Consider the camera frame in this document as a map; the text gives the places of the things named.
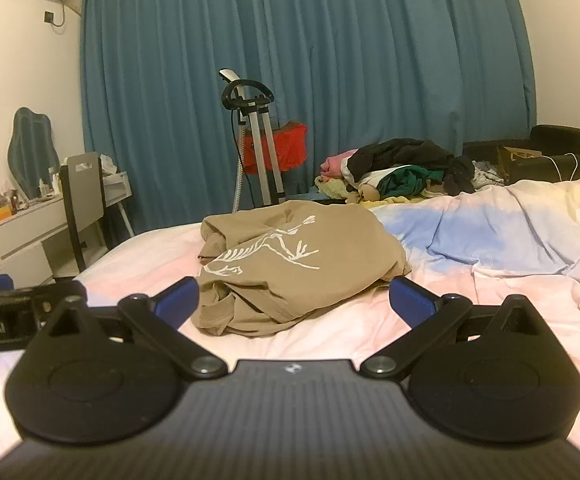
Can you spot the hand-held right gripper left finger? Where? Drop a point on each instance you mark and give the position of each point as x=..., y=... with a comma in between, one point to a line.
x=177, y=301

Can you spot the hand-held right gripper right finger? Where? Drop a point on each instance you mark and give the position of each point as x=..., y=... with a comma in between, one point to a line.
x=410, y=303

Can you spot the tan t-shirt with skeleton print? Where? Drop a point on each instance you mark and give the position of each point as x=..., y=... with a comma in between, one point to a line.
x=290, y=265

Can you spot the pile of clothes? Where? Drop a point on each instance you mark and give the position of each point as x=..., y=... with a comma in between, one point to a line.
x=404, y=165

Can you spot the white dresser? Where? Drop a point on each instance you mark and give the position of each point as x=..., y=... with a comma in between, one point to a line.
x=20, y=232

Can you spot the white side table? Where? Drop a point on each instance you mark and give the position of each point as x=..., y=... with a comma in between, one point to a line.
x=118, y=189

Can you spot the wavy framed mirror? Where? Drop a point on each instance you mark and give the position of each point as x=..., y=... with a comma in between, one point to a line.
x=32, y=152

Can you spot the cardboard box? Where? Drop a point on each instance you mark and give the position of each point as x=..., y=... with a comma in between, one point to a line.
x=519, y=160

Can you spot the red cloth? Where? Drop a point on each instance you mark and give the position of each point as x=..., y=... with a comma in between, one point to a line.
x=290, y=145

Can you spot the black sofa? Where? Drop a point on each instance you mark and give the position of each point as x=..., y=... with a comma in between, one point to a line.
x=562, y=140

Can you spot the blue curtain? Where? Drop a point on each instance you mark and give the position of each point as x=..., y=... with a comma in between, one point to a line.
x=369, y=60

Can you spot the black wall socket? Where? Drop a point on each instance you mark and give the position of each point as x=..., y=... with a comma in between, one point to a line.
x=48, y=17

